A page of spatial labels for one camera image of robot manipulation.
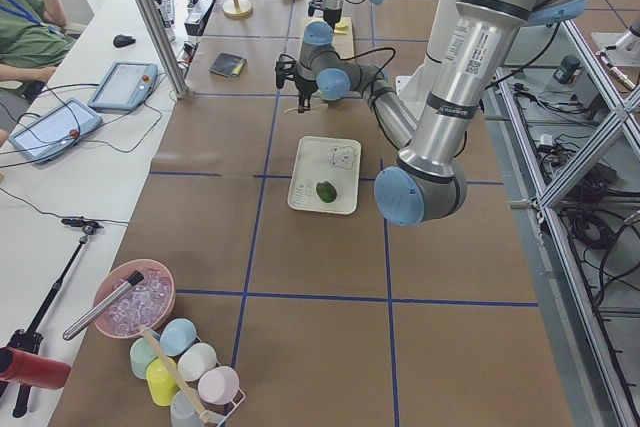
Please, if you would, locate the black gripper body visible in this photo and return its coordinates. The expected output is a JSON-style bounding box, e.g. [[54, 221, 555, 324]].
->
[[308, 0, 343, 23], [275, 60, 316, 97]]

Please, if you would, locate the steel tube in bowl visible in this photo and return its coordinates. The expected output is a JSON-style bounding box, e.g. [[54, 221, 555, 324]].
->
[[62, 270, 144, 341]]

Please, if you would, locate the pink bowl with ice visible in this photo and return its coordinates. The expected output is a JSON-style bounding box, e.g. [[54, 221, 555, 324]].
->
[[94, 259, 176, 339]]

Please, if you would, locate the lemon slice upper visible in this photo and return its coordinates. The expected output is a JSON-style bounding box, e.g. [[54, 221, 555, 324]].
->
[[334, 21, 349, 32]]

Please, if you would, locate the bamboo cutting board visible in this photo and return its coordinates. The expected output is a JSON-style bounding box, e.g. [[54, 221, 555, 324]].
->
[[300, 17, 354, 59]]

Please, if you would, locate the white bear tray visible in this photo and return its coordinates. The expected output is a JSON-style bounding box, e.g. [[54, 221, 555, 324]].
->
[[287, 136, 361, 215]]

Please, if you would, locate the grey folded cloth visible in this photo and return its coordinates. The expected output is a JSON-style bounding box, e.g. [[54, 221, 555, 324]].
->
[[209, 52, 246, 78]]

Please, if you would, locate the wooden cup tree stand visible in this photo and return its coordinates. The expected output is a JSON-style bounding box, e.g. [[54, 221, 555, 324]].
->
[[222, 0, 253, 20]]

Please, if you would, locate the green avocado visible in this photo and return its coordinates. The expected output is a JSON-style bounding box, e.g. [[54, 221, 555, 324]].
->
[[315, 181, 337, 203]]

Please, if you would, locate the blue teach pendant far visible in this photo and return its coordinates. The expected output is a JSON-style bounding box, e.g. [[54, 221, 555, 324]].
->
[[87, 61, 158, 112]]

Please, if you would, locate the blue teach pendant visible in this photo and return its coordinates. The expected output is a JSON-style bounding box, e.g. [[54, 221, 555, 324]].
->
[[8, 98, 103, 164], [87, 61, 158, 112]]

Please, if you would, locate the black computer mouse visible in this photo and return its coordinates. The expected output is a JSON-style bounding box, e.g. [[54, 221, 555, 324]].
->
[[112, 34, 136, 48]]

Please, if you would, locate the blue teach pendant near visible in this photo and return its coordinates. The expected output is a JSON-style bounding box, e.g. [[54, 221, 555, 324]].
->
[[8, 98, 103, 164]]

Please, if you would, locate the person in green shirt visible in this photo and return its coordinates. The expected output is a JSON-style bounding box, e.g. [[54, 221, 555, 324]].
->
[[1, 0, 75, 102]]

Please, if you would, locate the blue plastic cup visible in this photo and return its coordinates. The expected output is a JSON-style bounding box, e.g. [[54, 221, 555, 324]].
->
[[159, 318, 197, 357]]

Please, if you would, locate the white plastic cup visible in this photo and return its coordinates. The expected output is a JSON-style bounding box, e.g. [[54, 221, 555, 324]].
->
[[178, 342, 217, 382]]

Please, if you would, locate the pink plastic cup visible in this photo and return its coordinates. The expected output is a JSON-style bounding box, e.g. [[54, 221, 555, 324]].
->
[[197, 366, 240, 405]]

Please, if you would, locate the mint plastic cup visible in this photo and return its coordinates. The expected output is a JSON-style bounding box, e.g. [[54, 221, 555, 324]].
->
[[129, 337, 157, 380]]

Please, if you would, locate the yellow plastic cup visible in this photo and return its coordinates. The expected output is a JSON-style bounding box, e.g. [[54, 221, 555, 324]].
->
[[146, 358, 179, 407]]

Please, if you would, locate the wooden stick on cups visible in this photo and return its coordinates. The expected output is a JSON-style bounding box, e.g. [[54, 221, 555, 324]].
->
[[140, 327, 214, 425]]

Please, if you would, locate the grey plastic cup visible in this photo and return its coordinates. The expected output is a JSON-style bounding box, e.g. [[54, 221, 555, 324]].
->
[[170, 391, 204, 427]]

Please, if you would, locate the black selfie stick tripod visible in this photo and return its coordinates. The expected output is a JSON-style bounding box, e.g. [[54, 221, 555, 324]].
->
[[1, 217, 103, 418]]

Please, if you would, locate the red bottle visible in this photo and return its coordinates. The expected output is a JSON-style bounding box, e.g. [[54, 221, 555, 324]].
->
[[1, 347, 71, 390]]

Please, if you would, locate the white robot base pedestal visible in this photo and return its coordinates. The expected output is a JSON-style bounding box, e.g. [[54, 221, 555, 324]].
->
[[395, 0, 458, 121]]

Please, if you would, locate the aluminium frame post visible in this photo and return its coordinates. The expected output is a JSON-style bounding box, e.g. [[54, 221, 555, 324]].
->
[[135, 0, 189, 99]]

